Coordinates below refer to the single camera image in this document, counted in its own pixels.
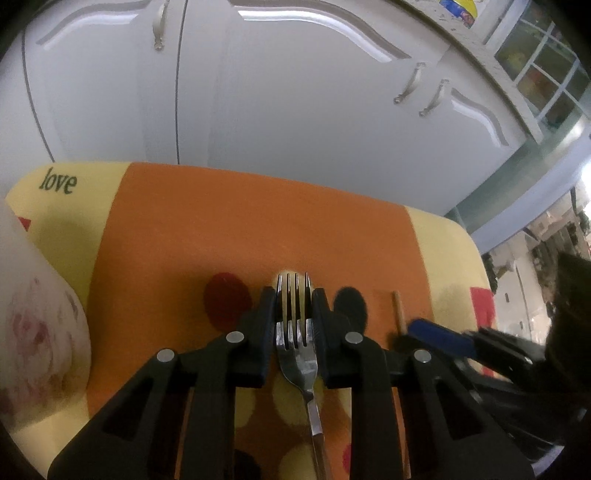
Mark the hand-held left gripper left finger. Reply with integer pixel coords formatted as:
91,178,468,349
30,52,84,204
48,286,279,480

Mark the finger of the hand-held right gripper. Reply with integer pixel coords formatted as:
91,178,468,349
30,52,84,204
409,318,539,381

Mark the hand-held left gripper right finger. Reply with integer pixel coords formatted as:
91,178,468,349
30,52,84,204
314,287,532,480

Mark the steel fork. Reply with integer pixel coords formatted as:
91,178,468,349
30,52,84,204
276,272,333,480

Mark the brown wooden chopstick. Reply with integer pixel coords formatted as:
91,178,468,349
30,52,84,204
392,290,408,334

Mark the floral cup with teal inside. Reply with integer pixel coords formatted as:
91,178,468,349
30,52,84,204
0,200,92,432

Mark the orange and yellow printed mat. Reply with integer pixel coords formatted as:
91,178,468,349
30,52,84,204
4,161,497,480

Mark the white cabinet door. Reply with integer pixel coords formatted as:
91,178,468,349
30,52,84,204
429,41,529,217
21,0,185,166
178,0,451,215

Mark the white framed glass door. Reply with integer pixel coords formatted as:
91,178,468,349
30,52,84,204
485,0,591,137

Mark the speckled kitchen countertop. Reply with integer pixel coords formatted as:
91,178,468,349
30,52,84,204
397,0,548,141

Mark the blue and yellow packet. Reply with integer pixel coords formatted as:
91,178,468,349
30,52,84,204
438,0,483,29

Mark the metal cabinet handle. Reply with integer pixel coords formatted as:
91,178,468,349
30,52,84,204
419,79,451,117
393,62,426,104
152,0,171,51

